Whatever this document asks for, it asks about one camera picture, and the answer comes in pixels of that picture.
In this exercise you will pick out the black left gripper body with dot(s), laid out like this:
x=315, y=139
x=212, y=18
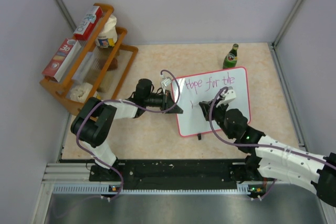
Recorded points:
x=166, y=99

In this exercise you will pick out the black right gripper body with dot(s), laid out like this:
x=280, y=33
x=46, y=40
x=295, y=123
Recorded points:
x=218, y=114

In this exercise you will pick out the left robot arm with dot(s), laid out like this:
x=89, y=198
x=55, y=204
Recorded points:
x=92, y=124

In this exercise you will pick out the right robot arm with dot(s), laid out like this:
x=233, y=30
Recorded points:
x=272, y=159

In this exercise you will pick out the green glass bottle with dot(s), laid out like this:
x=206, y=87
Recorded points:
x=230, y=60

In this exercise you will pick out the brown wrapped package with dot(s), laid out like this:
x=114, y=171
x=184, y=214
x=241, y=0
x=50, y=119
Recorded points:
x=113, y=65

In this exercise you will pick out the orange wooden shelf rack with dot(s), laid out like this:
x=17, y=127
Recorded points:
x=79, y=68

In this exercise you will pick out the white paper flour bag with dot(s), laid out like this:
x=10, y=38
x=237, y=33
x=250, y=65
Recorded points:
x=108, y=36

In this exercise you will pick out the white crumpled bag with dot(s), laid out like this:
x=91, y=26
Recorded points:
x=81, y=92

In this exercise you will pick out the red white upper box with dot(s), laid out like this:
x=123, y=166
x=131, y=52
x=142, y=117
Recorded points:
x=88, y=23

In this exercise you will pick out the red white box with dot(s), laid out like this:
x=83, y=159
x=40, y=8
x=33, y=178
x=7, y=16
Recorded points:
x=88, y=23
x=62, y=59

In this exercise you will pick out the red white lower box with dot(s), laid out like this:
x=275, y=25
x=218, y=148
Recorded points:
x=62, y=59

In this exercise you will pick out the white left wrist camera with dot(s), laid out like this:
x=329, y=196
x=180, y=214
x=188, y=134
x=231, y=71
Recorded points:
x=165, y=82

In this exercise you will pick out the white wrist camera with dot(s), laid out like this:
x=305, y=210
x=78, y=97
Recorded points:
x=165, y=82
x=226, y=97

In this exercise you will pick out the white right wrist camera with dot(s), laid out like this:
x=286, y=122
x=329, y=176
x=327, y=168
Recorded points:
x=226, y=97

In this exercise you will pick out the aluminium rail with black base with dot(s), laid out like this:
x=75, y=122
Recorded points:
x=157, y=177

